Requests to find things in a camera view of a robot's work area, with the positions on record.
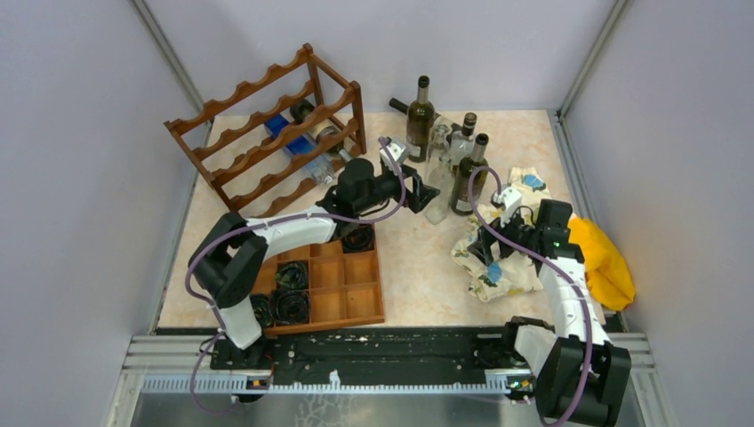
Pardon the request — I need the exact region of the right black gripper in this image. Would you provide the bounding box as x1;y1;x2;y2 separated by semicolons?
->
468;203;541;266

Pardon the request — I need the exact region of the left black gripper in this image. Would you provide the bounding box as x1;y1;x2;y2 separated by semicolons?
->
355;162;439;214

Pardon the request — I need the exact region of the dark wine bottle grey label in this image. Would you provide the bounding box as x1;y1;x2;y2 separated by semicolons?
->
406;76;435;163

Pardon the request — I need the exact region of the blue square glass bottle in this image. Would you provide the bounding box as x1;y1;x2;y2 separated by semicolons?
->
264;114;335;184

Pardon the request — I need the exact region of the wooden compartment tray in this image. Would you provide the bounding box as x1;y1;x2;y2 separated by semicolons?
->
250;239;384;336

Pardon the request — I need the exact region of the dark wine bottle beige label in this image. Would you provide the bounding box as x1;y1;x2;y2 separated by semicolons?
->
289;99;353;162

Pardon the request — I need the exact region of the brown wooden wine rack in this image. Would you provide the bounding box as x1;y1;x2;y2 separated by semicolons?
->
164;42;367;219

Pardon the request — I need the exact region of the clear glass bottle front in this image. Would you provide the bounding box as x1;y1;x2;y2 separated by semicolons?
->
424;154;453;225

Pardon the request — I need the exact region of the clear glass bottle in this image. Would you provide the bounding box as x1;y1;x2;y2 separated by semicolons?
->
424;154;453;225
425;124;452;173

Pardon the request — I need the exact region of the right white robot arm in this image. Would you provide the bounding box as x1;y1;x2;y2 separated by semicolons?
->
469;194;631;426

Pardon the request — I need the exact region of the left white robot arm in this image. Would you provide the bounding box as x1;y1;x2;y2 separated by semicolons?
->
185;158;440;368

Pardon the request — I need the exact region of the dark green wine bottle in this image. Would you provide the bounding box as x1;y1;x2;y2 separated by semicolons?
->
450;133;489;215

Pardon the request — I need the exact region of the clear glass bottle back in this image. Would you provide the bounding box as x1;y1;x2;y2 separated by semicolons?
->
425;124;452;173

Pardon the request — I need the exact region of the lying green wine bottle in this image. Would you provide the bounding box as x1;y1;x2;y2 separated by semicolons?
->
389;97;463;138

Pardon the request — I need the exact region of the dinosaur print white cloth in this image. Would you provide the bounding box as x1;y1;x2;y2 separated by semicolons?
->
450;167;550;302

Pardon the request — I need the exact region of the rolled tie orange pattern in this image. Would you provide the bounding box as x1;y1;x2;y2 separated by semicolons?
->
341;224;375;254

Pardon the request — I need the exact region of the yellow cloth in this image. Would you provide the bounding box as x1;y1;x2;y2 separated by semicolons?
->
568;216;636;311

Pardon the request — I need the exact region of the rolled dark blue tie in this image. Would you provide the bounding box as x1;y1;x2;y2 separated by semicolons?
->
271;289;310;326

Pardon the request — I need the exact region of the rolled dark green tie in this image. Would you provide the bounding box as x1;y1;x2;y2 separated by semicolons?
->
250;294;274;329

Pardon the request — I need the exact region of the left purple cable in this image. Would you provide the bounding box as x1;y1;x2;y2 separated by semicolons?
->
185;136;409;415

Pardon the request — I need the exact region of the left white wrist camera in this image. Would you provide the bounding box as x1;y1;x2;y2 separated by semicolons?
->
378;136;408;175

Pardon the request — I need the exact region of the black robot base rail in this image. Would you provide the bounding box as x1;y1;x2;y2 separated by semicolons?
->
126;320;655;405

